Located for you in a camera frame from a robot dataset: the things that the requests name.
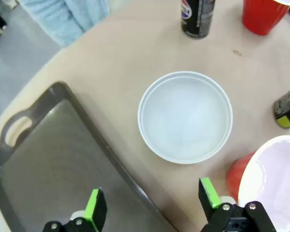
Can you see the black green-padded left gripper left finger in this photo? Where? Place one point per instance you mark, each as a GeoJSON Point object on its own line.
{"type": "Point", "coordinates": [96, 212]}

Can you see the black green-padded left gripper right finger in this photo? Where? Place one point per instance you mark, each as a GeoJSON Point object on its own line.
{"type": "Point", "coordinates": [209, 195]}

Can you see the red plastic party cup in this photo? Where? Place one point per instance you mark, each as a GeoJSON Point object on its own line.
{"type": "Point", "coordinates": [263, 17]}
{"type": "Point", "coordinates": [273, 183]}

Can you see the white plastic bowl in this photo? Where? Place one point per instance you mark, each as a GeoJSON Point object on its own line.
{"type": "Point", "coordinates": [139, 114]}
{"type": "Point", "coordinates": [186, 120]}

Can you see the black Pepsi soda can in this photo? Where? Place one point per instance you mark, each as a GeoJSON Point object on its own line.
{"type": "Point", "coordinates": [288, 106]}
{"type": "Point", "coordinates": [195, 19]}

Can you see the person in blue fleece jacket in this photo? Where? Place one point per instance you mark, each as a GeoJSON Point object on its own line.
{"type": "Point", "coordinates": [60, 19]}

